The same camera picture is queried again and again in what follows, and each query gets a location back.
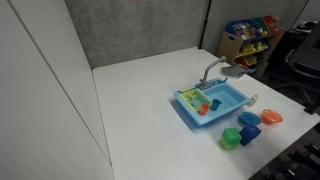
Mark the cream toy soap bottle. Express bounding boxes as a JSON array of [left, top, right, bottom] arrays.
[[246, 94, 259, 108]]

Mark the orange plastic bowl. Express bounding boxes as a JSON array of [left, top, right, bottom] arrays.
[[261, 108, 284, 126]]

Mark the blue plastic plate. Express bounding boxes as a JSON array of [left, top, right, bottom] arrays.
[[237, 111, 262, 128]]

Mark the black office chair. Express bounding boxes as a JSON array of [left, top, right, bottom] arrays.
[[269, 23, 320, 114]]

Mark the green toy cube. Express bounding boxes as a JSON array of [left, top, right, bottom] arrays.
[[218, 127, 243, 151]]

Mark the dark blue toy cube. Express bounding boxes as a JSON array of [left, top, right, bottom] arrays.
[[239, 124, 262, 147]]

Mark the gray metal mounting plate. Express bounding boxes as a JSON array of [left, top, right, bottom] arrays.
[[220, 63, 251, 80]]

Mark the light blue toy sink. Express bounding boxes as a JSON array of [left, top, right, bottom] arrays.
[[173, 77, 252, 128]]

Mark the blue plastic cup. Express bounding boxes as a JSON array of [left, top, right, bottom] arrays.
[[210, 98, 223, 112]]

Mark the gray toy faucet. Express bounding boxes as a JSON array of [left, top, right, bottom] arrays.
[[199, 55, 227, 90]]

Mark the black vertical pole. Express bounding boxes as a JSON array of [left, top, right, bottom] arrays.
[[198, 0, 212, 50]]

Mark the wooden toy storage shelf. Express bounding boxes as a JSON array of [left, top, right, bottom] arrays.
[[215, 15, 287, 76]]

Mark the black equipment beside table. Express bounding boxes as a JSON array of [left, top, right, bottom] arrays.
[[249, 123, 320, 180]]

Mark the yellow-green dish rack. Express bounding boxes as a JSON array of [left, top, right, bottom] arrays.
[[179, 87, 213, 112]]

